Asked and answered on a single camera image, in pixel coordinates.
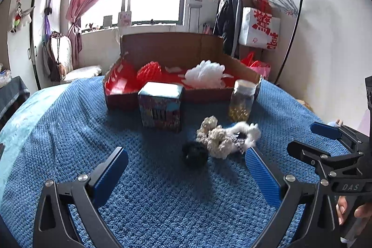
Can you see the clear plastic bag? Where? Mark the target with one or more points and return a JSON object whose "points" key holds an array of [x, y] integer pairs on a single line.
{"points": [[4, 78]]}

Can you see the dark cloth covered table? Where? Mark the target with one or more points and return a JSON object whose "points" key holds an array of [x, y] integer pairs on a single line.
{"points": [[13, 94]]}

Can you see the red paper decoration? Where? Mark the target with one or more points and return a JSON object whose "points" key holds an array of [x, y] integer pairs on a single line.
{"points": [[264, 2]]}

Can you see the dark picture frame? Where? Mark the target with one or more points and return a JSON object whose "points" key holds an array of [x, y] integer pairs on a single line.
{"points": [[107, 21]]}

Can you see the glass jar with lid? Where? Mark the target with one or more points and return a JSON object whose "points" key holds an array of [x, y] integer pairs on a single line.
{"points": [[241, 102]]}

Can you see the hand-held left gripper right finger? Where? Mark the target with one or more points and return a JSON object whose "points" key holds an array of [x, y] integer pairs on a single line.
{"points": [[264, 175]]}

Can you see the red plastic bag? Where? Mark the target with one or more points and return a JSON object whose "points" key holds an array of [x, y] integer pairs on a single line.
{"points": [[252, 60]]}

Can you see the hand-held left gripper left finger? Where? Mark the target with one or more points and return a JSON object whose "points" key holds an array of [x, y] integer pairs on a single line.
{"points": [[110, 175]]}

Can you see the white bag with red print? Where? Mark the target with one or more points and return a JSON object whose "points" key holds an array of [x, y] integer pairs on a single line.
{"points": [[258, 30]]}

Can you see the small printed box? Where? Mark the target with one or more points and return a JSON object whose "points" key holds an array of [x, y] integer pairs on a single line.
{"points": [[159, 108]]}

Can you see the person's right hand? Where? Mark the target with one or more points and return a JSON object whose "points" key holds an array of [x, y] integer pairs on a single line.
{"points": [[341, 210]]}

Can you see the dark jacket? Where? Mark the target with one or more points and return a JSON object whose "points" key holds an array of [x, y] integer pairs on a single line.
{"points": [[226, 27]]}

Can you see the pink card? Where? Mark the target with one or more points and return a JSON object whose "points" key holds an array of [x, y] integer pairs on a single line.
{"points": [[125, 19]]}

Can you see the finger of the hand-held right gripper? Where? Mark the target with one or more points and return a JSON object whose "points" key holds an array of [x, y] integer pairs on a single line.
{"points": [[324, 129], [305, 153]]}

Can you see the red foam net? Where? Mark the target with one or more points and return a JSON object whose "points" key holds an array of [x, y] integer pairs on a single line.
{"points": [[149, 75]]}

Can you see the white cushioned chair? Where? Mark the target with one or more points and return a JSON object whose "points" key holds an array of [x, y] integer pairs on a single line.
{"points": [[84, 72]]}

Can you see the white fluffy cotton ball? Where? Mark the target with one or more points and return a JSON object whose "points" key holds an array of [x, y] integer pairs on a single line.
{"points": [[205, 75]]}

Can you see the pink hanging item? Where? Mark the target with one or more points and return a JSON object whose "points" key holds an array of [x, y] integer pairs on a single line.
{"points": [[207, 28]]}

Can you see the cardboard box with red lining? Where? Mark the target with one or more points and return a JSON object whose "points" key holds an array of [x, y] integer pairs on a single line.
{"points": [[174, 47]]}

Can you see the black clothes rack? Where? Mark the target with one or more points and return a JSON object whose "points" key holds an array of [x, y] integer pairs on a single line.
{"points": [[299, 9]]}

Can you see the white wardrobe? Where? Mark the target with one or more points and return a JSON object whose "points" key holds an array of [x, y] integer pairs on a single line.
{"points": [[20, 53]]}

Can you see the white metal stand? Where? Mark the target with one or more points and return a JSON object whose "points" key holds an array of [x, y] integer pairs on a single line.
{"points": [[194, 18]]}

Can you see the black scrunchie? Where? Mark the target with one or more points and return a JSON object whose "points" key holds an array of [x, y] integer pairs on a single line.
{"points": [[195, 155]]}

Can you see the light blue bedsheet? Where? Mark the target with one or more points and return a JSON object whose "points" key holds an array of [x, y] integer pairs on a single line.
{"points": [[17, 126]]}

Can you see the blue knit blanket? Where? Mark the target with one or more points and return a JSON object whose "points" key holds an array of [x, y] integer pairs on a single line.
{"points": [[145, 192]]}

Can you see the hanging plush toy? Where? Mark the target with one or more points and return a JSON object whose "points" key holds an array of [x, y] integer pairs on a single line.
{"points": [[19, 17]]}

